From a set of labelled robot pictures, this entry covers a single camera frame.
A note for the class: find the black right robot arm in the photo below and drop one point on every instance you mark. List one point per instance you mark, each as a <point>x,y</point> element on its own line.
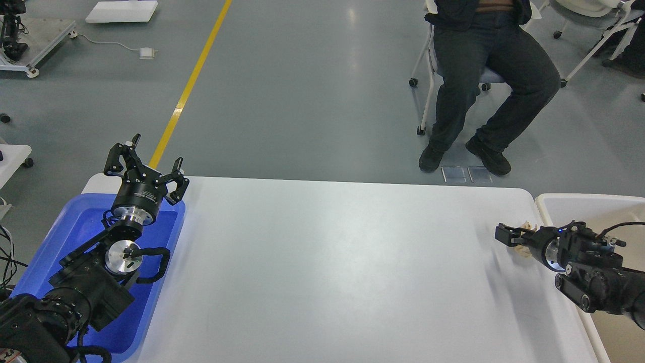
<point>588,270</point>

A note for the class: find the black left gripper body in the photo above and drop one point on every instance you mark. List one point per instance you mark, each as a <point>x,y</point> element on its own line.
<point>138,197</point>

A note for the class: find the floor plate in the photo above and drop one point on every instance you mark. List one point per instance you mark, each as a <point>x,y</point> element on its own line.
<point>453,174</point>
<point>479,175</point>

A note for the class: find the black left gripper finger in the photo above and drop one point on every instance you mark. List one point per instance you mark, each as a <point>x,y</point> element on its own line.
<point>175,183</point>
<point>122,160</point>

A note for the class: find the right floor plate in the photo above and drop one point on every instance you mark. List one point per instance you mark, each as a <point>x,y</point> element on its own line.
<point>479,175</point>

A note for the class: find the beige plastic bin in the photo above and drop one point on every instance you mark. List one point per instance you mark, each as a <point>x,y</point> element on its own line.
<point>614,338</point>

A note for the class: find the white rolling chair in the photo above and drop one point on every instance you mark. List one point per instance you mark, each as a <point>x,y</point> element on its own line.
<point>427,56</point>

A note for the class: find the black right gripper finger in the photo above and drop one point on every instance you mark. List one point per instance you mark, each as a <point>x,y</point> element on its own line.
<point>514,236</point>

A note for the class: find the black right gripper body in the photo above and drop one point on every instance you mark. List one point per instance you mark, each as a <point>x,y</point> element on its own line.
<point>547,247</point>

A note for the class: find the white side table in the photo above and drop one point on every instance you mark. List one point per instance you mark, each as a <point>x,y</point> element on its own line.
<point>13,158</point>

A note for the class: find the left floor plate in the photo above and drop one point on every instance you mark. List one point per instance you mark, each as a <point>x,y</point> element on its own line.
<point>453,174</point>

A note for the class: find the small beige object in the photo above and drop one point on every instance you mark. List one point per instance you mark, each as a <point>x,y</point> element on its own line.
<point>524,251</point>

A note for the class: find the white flat board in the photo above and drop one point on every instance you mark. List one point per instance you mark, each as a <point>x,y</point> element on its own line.
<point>122,12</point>

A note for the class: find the metal equipment cart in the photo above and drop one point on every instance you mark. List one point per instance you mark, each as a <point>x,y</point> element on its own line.
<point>27,41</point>

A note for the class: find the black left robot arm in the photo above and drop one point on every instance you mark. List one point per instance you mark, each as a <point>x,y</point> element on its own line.
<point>93,286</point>

